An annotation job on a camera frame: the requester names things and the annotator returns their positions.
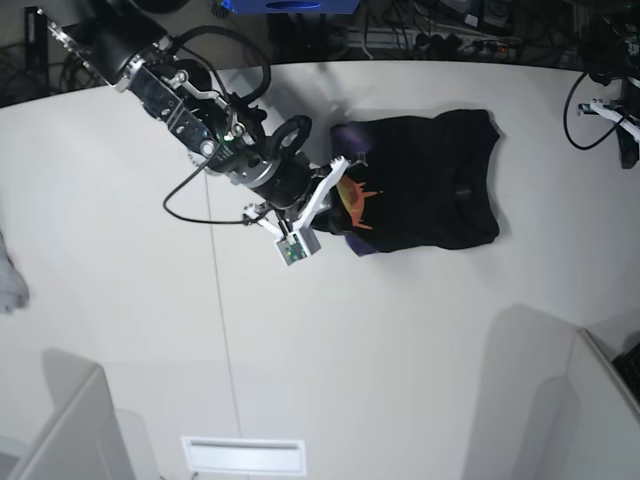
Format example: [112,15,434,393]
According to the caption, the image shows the black flat panel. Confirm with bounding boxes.
[24,6,50,87]

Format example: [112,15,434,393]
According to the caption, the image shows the white label plate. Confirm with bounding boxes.
[182,436,307,477]

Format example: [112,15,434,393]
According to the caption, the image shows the grey cloth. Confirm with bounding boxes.
[0,238,30,314]

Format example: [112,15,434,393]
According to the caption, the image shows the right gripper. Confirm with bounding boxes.
[243,152,361,238]

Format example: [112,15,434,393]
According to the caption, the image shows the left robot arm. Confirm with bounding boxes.
[575,1,639,169]

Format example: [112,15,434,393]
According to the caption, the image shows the white bin right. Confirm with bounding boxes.
[528,329,639,479]

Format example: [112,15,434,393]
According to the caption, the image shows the white bin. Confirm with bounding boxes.
[1,349,161,479]
[528,329,639,479]

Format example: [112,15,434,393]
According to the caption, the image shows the black T-shirt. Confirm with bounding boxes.
[313,109,500,256]

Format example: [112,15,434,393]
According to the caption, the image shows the black keyboard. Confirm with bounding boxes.
[613,344,640,400]

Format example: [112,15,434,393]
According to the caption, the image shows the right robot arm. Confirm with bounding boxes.
[43,1,350,241]

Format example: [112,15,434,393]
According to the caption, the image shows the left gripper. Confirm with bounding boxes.
[578,77,640,169]

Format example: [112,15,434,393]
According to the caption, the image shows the blue box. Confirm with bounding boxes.
[219,0,360,15]

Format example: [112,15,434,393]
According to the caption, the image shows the white bin left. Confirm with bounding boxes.
[1,349,161,479]

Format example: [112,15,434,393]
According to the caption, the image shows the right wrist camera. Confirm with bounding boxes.
[275,228,321,266]

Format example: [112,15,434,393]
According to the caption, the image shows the white power strip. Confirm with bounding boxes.
[336,27,522,55]

